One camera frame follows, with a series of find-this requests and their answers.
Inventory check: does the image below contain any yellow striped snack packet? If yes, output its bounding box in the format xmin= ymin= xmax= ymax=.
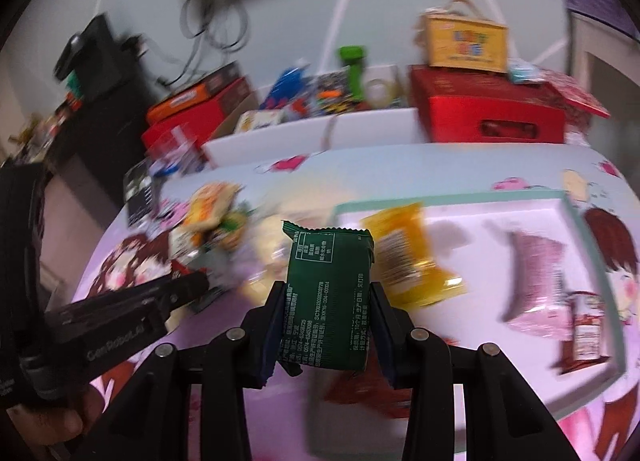
xmin=182 ymin=183 xmax=241 ymax=232

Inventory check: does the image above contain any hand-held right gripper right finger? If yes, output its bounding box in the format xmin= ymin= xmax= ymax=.
xmin=369 ymin=282 xmax=561 ymax=461

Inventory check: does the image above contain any white table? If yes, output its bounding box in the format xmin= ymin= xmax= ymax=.
xmin=567 ymin=11 xmax=640 ymax=152

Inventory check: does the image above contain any pale teal snack packet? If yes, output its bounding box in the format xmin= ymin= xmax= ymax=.
xmin=167 ymin=228 xmax=211 ymax=262

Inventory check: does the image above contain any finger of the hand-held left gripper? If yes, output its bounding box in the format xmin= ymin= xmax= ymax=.
xmin=117 ymin=271 xmax=211 ymax=323

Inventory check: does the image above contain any yellow gift box with handle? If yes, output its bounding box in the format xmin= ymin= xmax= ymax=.
xmin=417 ymin=0 xmax=510 ymax=74

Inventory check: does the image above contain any black monitor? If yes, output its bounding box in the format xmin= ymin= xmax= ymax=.
xmin=52 ymin=13 xmax=126 ymax=92

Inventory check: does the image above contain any teal box lid tray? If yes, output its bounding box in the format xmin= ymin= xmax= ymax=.
xmin=310 ymin=188 xmax=632 ymax=457

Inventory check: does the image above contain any wall socket with plug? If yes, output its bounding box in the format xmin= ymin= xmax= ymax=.
xmin=117 ymin=33 xmax=146 ymax=57

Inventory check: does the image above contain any clear plastic bottle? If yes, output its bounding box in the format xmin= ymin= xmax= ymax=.
xmin=362 ymin=68 xmax=404 ymax=104

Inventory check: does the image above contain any black cabinet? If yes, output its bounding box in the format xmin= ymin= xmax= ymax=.
xmin=0 ymin=76 xmax=161 ymax=202

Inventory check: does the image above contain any clear plastic box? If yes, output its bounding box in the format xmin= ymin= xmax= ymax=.
xmin=147 ymin=126 xmax=201 ymax=174

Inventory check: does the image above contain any orange and black box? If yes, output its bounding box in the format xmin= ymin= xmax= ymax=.
xmin=146 ymin=61 xmax=241 ymax=124

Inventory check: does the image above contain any person's left hand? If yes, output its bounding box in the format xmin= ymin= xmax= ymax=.
xmin=7 ymin=381 xmax=106 ymax=448

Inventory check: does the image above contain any clear bread packet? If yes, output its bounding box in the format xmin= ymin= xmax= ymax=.
xmin=240 ymin=271 xmax=281 ymax=305
xmin=247 ymin=221 xmax=291 ymax=267

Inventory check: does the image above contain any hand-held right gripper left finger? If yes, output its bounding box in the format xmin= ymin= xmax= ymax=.
xmin=87 ymin=281 xmax=291 ymax=461

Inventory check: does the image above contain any green dumbbell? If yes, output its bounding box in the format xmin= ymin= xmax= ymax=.
xmin=337 ymin=46 xmax=371 ymax=102

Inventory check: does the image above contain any cardboard box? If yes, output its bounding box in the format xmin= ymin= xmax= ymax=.
xmin=212 ymin=91 xmax=261 ymax=142

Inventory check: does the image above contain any light blue packet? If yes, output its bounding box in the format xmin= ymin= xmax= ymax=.
xmin=507 ymin=57 xmax=549 ymax=86

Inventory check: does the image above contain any pink snack packet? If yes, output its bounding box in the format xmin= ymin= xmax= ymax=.
xmin=502 ymin=231 xmax=576 ymax=340

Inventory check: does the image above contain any dark green snack packet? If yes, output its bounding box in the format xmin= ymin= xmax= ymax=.
xmin=277 ymin=220 xmax=376 ymax=377

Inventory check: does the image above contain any black cable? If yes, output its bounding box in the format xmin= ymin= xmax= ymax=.
xmin=180 ymin=0 xmax=251 ymax=86

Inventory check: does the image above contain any blue bead bottle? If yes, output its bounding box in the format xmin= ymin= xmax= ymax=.
xmin=260 ymin=61 xmax=309 ymax=112

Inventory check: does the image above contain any white and yellow box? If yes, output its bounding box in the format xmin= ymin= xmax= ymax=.
xmin=235 ymin=110 xmax=284 ymax=134

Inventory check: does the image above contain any red gift box with window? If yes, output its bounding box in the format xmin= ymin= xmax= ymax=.
xmin=409 ymin=65 xmax=568 ymax=144

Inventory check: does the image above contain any smartphone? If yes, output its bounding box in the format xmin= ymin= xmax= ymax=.
xmin=122 ymin=161 xmax=156 ymax=226

